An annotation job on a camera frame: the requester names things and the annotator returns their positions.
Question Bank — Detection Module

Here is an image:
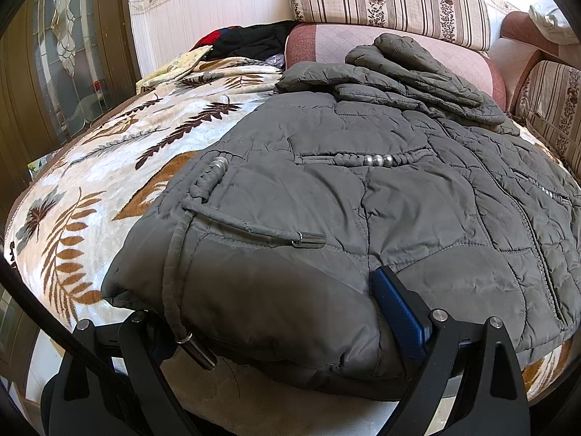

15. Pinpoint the white pillow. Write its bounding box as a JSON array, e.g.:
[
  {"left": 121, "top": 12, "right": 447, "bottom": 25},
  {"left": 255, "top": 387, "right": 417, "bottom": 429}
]
[{"left": 529, "top": 4, "right": 579, "bottom": 45}]

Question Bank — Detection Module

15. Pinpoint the leaf pattern fleece blanket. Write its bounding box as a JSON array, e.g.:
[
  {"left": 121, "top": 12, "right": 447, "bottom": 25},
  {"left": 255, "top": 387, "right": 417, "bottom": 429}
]
[{"left": 4, "top": 56, "right": 574, "bottom": 403}]

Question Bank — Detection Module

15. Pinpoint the grey quilted puffer jacket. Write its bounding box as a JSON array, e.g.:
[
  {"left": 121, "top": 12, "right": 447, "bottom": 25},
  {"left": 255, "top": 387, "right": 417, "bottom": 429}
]
[{"left": 101, "top": 40, "right": 580, "bottom": 400}]

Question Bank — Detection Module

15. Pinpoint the pink quilted bolster cushion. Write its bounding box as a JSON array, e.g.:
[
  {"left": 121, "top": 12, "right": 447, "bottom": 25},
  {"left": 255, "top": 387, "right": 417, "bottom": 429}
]
[{"left": 285, "top": 24, "right": 506, "bottom": 109}]

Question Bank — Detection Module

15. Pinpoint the wooden glass panel door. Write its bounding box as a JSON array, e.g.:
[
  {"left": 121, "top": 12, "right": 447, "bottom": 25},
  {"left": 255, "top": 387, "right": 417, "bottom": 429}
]
[{"left": 1, "top": 0, "right": 139, "bottom": 197}]

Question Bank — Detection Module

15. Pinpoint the striped floral side cushion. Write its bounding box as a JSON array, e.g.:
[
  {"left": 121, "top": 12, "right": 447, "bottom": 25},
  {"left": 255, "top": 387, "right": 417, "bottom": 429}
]
[{"left": 515, "top": 60, "right": 580, "bottom": 179}]

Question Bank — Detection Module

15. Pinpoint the black cable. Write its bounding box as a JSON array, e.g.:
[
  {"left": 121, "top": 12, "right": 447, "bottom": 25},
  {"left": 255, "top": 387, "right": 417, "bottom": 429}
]
[{"left": 0, "top": 253, "right": 69, "bottom": 355}]

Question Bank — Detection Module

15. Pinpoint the yellow patterned cloth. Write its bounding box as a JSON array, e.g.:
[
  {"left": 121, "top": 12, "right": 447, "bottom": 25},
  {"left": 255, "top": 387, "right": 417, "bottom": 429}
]
[{"left": 136, "top": 45, "right": 212, "bottom": 94}]

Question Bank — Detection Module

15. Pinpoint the black and red clothes pile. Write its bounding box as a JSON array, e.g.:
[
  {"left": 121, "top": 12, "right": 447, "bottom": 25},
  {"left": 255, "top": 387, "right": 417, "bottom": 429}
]
[{"left": 192, "top": 20, "right": 298, "bottom": 68}]

